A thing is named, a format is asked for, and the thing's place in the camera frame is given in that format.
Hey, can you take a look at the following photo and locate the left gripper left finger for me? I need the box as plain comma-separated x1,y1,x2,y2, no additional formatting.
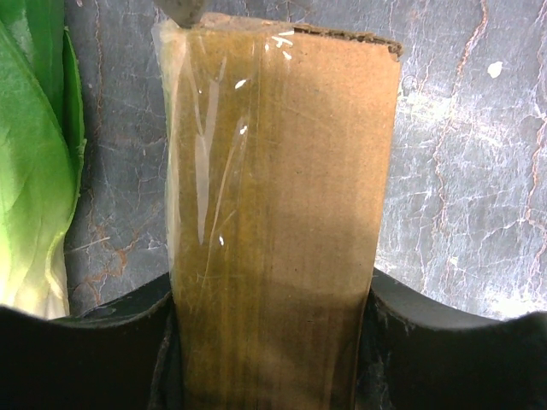
1,274,184,409

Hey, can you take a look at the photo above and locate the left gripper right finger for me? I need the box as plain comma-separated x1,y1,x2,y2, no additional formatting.
356,269,546,409

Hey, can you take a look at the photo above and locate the brown cardboard express box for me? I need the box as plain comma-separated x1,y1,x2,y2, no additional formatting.
153,13,403,409

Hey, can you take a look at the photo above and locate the yellow utility knife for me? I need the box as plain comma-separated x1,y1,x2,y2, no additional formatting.
154,0,209,28

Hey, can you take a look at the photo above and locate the green bok choy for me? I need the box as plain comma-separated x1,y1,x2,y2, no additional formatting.
1,1,86,319

